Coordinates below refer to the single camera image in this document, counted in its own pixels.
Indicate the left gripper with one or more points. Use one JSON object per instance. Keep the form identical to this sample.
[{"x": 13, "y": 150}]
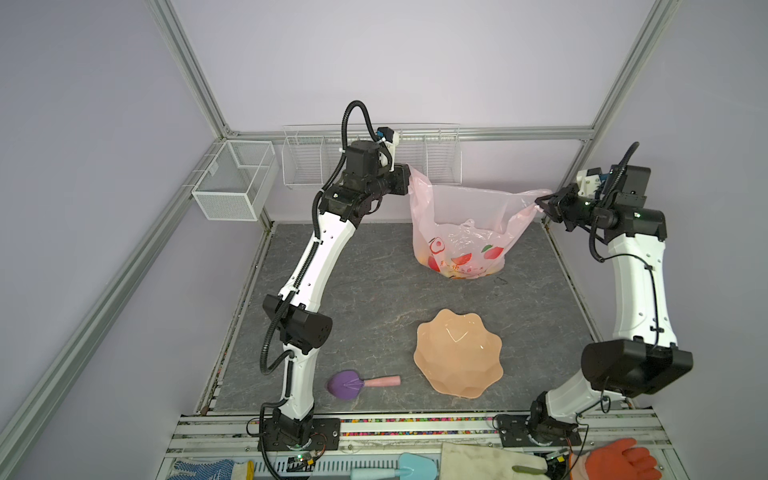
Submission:
[{"x": 402, "y": 173}]

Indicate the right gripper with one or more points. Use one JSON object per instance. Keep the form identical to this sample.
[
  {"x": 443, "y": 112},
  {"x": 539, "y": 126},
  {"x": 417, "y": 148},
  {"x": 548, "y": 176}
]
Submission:
[{"x": 559, "y": 205}]

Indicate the pink plastic bag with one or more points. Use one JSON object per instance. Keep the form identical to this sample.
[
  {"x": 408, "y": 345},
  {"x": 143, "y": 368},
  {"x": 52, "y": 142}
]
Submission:
[{"x": 464, "y": 233}]

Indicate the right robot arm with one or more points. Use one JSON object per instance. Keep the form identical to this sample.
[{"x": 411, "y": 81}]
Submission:
[{"x": 643, "y": 356}]

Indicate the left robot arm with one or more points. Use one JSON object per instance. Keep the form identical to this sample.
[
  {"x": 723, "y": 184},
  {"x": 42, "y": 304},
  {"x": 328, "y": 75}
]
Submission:
[{"x": 366, "y": 173}]

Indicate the small white mesh basket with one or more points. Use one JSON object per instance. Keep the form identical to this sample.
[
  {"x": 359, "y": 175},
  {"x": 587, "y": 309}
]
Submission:
[{"x": 237, "y": 181}]

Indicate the beige wavy fruit plate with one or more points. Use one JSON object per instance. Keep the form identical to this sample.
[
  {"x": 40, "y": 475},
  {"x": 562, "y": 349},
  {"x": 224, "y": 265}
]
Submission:
[{"x": 457, "y": 355}]

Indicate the orange rubber glove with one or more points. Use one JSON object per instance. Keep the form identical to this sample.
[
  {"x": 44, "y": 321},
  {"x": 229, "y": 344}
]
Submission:
[{"x": 620, "y": 460}]

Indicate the beige cloth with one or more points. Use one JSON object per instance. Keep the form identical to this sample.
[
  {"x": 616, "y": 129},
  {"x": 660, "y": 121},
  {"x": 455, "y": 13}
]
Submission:
[{"x": 468, "y": 462}]

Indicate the teal spatula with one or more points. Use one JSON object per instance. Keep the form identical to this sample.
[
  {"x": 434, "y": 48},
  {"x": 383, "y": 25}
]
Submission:
[{"x": 409, "y": 467}]

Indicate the blue white knit glove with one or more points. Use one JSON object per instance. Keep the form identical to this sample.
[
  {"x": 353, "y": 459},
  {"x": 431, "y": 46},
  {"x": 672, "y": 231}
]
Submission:
[{"x": 218, "y": 470}]

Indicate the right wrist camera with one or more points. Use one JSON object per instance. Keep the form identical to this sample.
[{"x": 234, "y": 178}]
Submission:
[{"x": 590, "y": 183}]

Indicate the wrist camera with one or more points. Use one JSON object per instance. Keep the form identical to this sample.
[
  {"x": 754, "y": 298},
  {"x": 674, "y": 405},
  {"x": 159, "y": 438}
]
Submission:
[
  {"x": 590, "y": 183},
  {"x": 390, "y": 139}
]

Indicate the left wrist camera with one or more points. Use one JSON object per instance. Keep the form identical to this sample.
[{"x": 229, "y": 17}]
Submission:
[{"x": 390, "y": 139}]

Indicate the purple scoop pink handle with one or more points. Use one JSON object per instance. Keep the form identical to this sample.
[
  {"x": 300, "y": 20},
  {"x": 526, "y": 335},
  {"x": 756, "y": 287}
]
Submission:
[{"x": 347, "y": 384}]

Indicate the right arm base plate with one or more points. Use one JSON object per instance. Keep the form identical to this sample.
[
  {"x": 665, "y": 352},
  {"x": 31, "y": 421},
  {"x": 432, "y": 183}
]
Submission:
[{"x": 518, "y": 430}]

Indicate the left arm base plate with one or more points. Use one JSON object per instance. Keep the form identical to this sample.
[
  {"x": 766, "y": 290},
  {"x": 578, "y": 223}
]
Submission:
[{"x": 318, "y": 433}]

